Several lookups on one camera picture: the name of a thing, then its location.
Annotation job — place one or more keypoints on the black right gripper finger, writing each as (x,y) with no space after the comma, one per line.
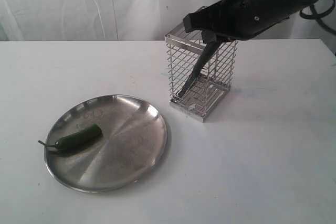
(205,18)
(209,39)

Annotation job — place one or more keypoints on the black kitchen knife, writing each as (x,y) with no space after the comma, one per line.
(206,55)

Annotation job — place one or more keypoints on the steel wire utensil basket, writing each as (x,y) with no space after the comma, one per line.
(214,80)

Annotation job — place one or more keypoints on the green cucumber with stem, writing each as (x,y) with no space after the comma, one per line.
(75,140)

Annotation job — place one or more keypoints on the round stainless steel plate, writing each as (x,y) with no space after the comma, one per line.
(133,140)

